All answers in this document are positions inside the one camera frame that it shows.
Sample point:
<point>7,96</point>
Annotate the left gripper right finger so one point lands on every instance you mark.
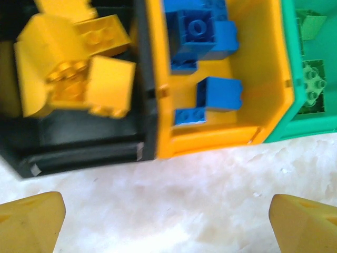
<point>308,229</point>

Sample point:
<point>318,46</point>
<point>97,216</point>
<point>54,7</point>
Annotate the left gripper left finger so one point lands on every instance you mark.
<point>29,226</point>

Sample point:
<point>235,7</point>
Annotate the green lego brick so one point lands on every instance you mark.
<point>310,109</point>
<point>312,23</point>
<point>314,81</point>

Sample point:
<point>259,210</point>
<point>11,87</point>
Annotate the blue lego brick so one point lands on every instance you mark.
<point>194,29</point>
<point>226,39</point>
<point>184,64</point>
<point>217,8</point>
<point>222,92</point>
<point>189,116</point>

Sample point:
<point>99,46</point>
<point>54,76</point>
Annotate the long yellow lego brick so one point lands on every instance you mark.
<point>102,34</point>

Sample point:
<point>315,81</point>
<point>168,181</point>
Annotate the green plastic bin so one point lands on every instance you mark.
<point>310,129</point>

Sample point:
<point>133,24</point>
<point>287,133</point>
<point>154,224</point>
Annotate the black plastic bin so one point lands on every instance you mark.
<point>92,137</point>

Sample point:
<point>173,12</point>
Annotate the yellow plastic bin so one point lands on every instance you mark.
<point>263,79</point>

